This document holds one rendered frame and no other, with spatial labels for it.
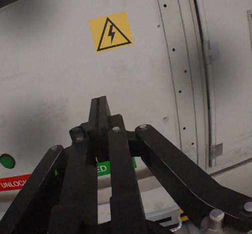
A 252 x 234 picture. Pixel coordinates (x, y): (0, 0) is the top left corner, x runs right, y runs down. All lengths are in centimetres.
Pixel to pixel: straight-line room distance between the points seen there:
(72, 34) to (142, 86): 13
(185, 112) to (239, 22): 29
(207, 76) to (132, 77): 28
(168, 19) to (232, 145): 42
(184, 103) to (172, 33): 18
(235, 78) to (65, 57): 44
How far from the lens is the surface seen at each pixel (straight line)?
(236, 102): 62
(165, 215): 49
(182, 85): 54
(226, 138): 65
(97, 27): 30
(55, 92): 32
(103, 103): 19
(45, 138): 36
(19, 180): 44
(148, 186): 37
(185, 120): 58
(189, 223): 55
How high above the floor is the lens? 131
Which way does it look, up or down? 22 degrees down
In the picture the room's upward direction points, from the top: 13 degrees counter-clockwise
